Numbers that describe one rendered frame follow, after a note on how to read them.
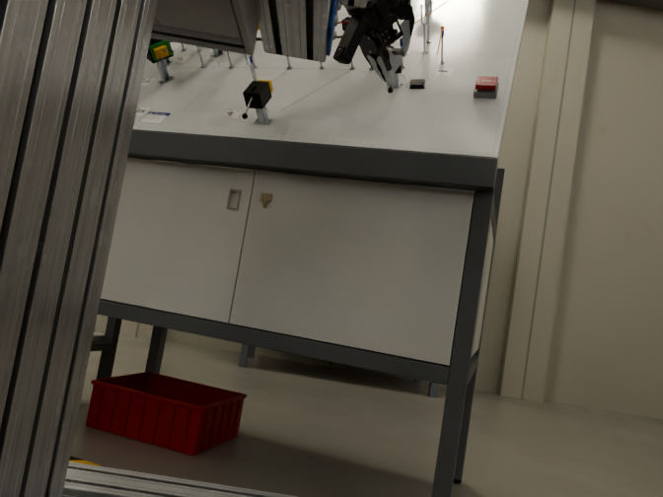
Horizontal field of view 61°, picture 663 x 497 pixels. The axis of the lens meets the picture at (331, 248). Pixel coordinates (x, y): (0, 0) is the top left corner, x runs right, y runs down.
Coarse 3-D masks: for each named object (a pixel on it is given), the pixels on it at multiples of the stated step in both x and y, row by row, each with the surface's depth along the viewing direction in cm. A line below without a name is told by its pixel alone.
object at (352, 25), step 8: (352, 16) 130; (360, 16) 127; (352, 24) 129; (360, 24) 127; (344, 32) 130; (352, 32) 128; (360, 32) 128; (344, 40) 129; (352, 40) 127; (336, 48) 131; (344, 48) 128; (352, 48) 128; (336, 56) 130; (344, 56) 128; (352, 56) 129
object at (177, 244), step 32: (128, 160) 155; (128, 192) 154; (160, 192) 151; (192, 192) 148; (224, 192) 145; (128, 224) 152; (160, 224) 149; (192, 224) 147; (224, 224) 144; (128, 256) 151; (160, 256) 148; (192, 256) 145; (224, 256) 143; (128, 288) 150; (160, 288) 147; (192, 288) 144; (224, 288) 142; (224, 320) 141
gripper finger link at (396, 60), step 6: (390, 54) 134; (378, 60) 134; (390, 60) 135; (396, 60) 136; (402, 60) 137; (384, 66) 134; (396, 66) 136; (384, 72) 136; (390, 72) 135; (390, 78) 137; (390, 84) 139
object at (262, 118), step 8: (248, 88) 140; (256, 88) 139; (264, 88) 139; (248, 96) 138; (256, 96) 138; (264, 96) 140; (248, 104) 140; (256, 104) 139; (264, 104) 140; (264, 112) 144; (256, 120) 147; (264, 120) 145
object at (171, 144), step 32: (160, 160) 153; (192, 160) 145; (224, 160) 141; (256, 160) 139; (288, 160) 136; (320, 160) 134; (352, 160) 131; (384, 160) 129; (416, 160) 127; (448, 160) 125; (480, 160) 123
